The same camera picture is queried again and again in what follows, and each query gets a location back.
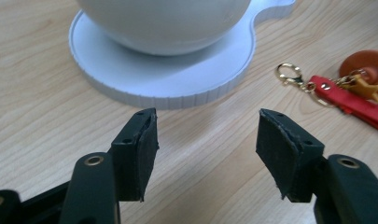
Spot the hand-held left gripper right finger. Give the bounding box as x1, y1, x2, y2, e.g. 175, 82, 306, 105
255, 107, 378, 224

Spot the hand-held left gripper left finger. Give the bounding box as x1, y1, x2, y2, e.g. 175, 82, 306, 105
59, 107, 160, 224

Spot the white ribbed coaster tray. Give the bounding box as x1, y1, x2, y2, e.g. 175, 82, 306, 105
68, 0, 298, 110

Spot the orange round disc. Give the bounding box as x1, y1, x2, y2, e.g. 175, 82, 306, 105
338, 49, 378, 89

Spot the white round bowl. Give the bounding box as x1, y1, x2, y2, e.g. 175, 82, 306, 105
75, 0, 252, 57

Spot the red strap keychain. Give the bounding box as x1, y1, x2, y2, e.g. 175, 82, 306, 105
274, 63, 378, 135

